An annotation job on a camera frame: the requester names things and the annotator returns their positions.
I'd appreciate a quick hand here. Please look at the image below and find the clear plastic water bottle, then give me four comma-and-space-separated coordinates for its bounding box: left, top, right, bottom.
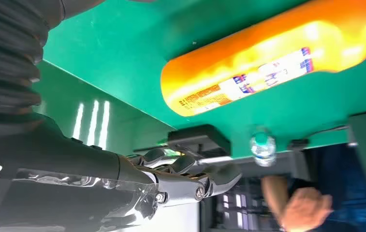
250, 130, 277, 168

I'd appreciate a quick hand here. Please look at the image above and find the person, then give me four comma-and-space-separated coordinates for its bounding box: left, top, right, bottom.
261, 143, 366, 232

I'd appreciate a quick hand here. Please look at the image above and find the small black power adapter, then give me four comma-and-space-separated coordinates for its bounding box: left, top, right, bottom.
288, 138, 310, 151

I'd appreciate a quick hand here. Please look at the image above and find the green side table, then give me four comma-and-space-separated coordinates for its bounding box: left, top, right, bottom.
32, 59, 175, 155

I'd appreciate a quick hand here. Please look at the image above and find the black router with antennas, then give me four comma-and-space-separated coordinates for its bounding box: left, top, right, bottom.
166, 124, 232, 158

